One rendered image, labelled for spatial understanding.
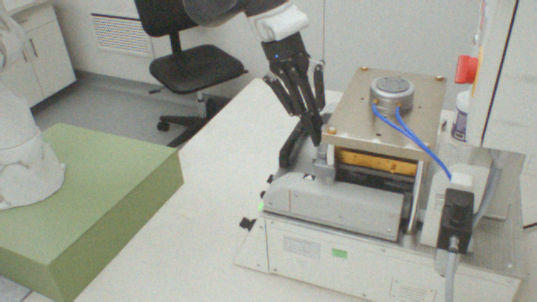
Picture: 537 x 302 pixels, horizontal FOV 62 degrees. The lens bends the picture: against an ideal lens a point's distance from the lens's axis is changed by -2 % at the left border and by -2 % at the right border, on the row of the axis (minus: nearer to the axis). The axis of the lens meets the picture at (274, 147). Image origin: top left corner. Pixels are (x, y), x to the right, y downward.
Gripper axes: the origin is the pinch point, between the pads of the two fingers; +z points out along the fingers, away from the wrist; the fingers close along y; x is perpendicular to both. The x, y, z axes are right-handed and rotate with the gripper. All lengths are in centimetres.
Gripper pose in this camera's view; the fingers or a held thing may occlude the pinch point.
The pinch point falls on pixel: (314, 128)
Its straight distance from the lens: 92.1
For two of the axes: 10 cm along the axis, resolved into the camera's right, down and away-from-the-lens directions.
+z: 3.6, 8.3, 4.3
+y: -8.6, 1.1, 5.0
